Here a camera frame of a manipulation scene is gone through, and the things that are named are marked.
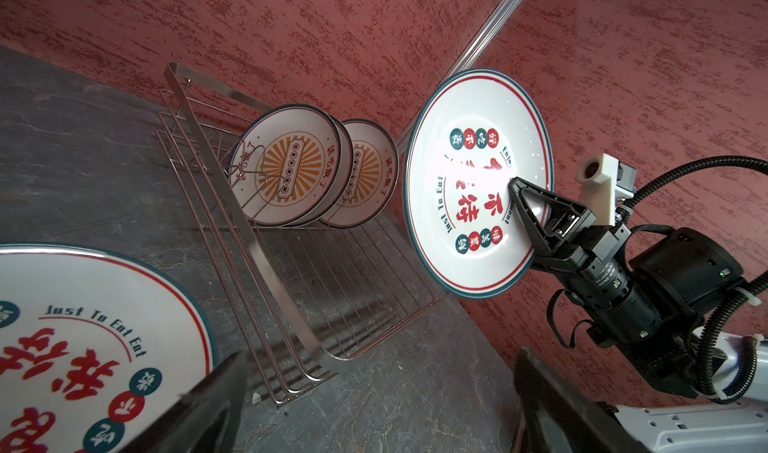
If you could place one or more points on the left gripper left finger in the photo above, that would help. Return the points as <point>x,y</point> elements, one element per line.
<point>206,419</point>

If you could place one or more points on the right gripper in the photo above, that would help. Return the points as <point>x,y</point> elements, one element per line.
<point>580,257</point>

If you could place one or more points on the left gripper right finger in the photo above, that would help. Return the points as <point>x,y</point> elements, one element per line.
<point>558,418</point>

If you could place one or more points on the floral white plate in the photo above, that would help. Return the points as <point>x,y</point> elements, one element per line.
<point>95,347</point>

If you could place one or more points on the small red patterned plate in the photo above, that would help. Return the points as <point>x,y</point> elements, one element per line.
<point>289,167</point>

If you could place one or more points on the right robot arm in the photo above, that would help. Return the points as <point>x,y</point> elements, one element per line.
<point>665,310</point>

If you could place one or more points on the wire dish rack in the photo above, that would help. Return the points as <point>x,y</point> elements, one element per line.
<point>310,301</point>

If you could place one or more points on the right aluminium corner post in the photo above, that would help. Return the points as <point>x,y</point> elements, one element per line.
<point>482,28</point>

